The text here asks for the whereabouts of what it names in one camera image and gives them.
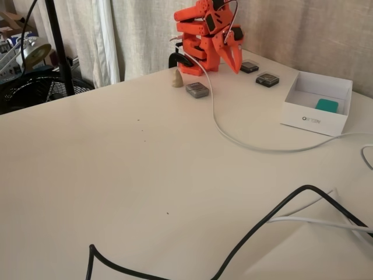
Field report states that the silver desk lamp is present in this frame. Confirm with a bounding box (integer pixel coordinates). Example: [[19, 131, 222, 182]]
[[0, 36, 52, 72]]

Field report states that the white sheer curtain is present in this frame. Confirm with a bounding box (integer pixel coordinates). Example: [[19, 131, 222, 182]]
[[92, 0, 121, 89]]

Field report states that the grey plastic case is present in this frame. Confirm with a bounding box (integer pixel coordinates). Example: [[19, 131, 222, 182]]
[[185, 82, 211, 100]]

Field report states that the black table clamp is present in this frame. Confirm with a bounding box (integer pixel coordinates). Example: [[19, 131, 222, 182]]
[[168, 52, 195, 69]]

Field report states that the black box with clear lid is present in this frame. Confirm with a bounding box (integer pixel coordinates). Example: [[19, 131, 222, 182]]
[[240, 59, 259, 74], [255, 71, 281, 88]]

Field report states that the black floor fan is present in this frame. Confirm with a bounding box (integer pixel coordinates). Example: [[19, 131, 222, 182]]
[[0, 69, 96, 115]]

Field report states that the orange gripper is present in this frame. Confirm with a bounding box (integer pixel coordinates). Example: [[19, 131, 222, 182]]
[[211, 24, 245, 75]]

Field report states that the black stand pole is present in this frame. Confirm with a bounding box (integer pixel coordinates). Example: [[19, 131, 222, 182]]
[[45, 0, 76, 96]]

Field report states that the thin black lamp cable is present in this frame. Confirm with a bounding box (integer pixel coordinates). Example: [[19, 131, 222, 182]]
[[19, 0, 39, 70]]

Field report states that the short white cable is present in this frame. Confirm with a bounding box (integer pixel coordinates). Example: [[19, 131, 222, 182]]
[[266, 216, 373, 249]]

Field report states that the long white cable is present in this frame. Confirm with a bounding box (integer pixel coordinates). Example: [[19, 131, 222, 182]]
[[169, 34, 373, 170]]

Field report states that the white cardboard box bin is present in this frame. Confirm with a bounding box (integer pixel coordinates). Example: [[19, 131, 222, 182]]
[[280, 71, 353, 137]]

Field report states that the robot gripper wire loop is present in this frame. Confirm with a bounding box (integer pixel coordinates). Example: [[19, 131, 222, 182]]
[[223, 0, 239, 44]]

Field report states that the beige curtain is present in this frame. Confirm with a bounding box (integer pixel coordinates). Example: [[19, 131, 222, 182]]
[[37, 0, 373, 99]]

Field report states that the thick black cable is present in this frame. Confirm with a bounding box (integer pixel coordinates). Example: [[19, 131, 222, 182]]
[[85, 184, 373, 280]]

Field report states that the beige small figurine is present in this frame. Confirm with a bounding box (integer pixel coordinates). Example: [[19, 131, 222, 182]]
[[171, 69, 185, 88]]

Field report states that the green cube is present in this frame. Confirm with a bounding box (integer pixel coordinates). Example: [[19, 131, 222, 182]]
[[314, 98, 340, 113]]

